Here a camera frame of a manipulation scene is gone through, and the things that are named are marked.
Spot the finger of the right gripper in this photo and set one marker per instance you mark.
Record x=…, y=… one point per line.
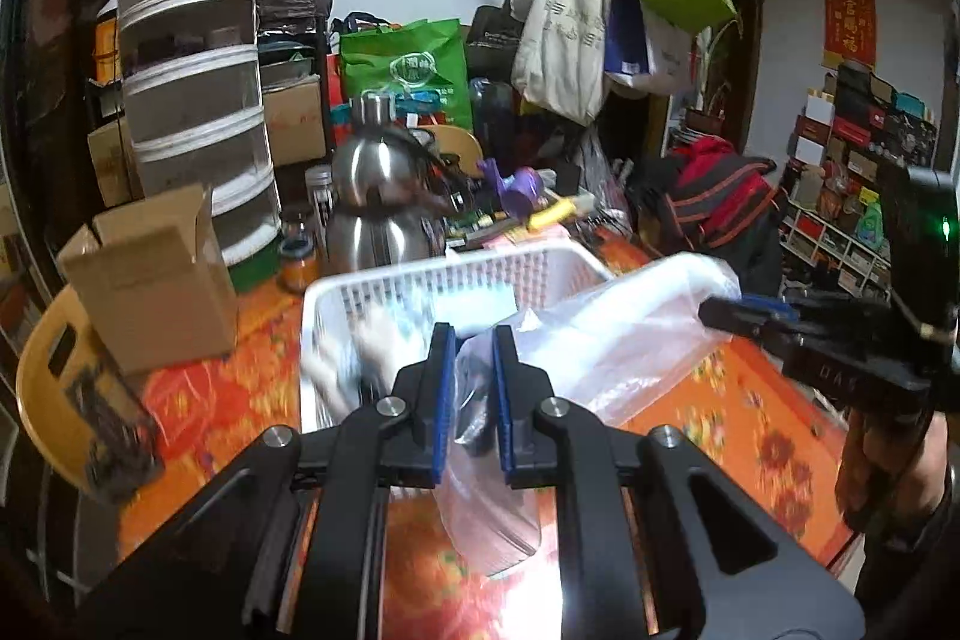
x=772, y=334
x=773, y=308

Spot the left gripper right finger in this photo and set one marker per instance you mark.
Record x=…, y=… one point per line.
x=527, y=453

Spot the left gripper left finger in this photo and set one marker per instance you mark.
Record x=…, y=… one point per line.
x=418, y=444

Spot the clear plastic bag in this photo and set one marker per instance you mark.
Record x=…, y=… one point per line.
x=612, y=348

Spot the person's right hand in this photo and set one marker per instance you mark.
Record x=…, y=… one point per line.
x=897, y=474

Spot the cluttered white shelf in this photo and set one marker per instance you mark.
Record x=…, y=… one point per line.
x=833, y=235

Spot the red floral tablecloth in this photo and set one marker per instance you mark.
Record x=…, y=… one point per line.
x=777, y=445

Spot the red black jacket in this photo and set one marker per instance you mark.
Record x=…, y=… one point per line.
x=708, y=198

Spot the white perforated plastic basket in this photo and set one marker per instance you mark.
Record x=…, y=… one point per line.
x=360, y=339

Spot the orange glass jar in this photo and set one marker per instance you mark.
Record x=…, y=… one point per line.
x=299, y=262

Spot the purple plastic scoop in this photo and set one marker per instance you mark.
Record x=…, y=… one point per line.
x=519, y=193

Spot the stainless steel kettle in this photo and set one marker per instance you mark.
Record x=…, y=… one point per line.
x=393, y=195

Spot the beige canvas tote bag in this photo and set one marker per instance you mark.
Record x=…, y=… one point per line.
x=559, y=64

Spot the brown cardboard box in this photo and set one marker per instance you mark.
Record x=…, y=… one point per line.
x=153, y=281

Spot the yellow wooden chair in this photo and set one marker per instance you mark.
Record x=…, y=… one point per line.
x=63, y=343

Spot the green shopping bag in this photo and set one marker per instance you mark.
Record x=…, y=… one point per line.
x=427, y=55

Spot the red wall scroll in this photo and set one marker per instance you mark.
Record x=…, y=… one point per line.
x=849, y=32

